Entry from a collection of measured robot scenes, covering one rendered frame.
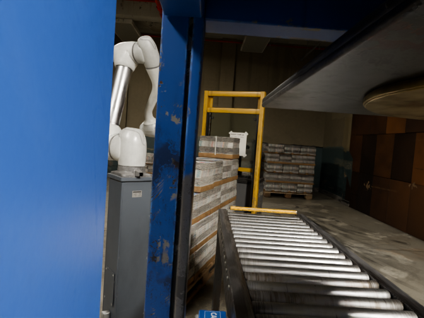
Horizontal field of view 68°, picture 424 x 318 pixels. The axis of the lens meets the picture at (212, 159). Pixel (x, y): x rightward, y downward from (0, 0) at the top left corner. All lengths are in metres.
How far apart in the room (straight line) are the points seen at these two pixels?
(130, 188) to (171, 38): 1.28
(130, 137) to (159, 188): 1.21
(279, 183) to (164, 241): 7.21
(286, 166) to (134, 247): 6.21
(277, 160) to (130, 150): 6.16
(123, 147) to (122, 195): 0.26
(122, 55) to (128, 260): 1.22
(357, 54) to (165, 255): 0.50
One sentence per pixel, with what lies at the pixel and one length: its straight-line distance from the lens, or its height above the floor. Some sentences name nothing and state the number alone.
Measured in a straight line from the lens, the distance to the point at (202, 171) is 2.43.
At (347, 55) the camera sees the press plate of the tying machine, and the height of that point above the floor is 1.30.
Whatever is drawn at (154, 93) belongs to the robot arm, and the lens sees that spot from 2.17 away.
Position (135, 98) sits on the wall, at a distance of 9.54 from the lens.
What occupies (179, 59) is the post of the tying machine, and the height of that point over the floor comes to 1.37.
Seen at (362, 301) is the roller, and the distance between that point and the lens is 1.09.
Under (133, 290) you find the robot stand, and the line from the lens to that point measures 2.01.
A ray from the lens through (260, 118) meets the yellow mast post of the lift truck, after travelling 3.74.
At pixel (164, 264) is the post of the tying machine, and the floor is 0.98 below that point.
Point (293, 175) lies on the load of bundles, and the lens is 7.86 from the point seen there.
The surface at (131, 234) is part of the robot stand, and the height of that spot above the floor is 0.68.
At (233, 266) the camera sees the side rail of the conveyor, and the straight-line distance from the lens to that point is 1.16.
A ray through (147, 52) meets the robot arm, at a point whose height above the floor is 1.73.
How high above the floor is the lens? 1.22
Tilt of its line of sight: 3 degrees down
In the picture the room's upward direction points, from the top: 4 degrees clockwise
